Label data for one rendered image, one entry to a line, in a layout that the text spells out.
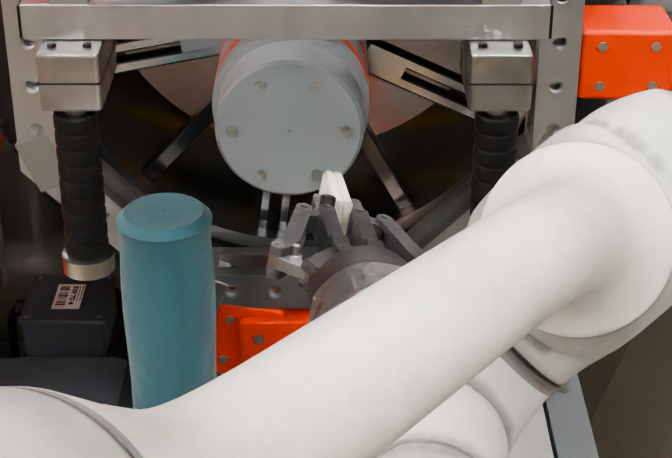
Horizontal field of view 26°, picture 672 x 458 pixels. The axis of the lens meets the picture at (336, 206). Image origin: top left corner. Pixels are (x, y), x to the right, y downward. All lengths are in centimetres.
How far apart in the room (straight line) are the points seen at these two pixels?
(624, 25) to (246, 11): 41
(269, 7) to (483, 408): 48
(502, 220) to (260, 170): 63
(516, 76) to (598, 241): 49
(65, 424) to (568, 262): 33
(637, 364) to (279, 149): 135
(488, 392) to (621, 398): 162
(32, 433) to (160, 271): 100
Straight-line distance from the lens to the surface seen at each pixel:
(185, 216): 135
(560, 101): 141
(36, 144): 144
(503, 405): 81
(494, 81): 115
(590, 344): 78
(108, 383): 172
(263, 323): 151
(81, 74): 116
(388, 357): 57
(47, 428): 36
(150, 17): 117
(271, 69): 123
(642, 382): 246
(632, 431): 235
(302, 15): 116
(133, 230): 134
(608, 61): 140
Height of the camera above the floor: 138
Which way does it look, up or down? 28 degrees down
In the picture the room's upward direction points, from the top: straight up
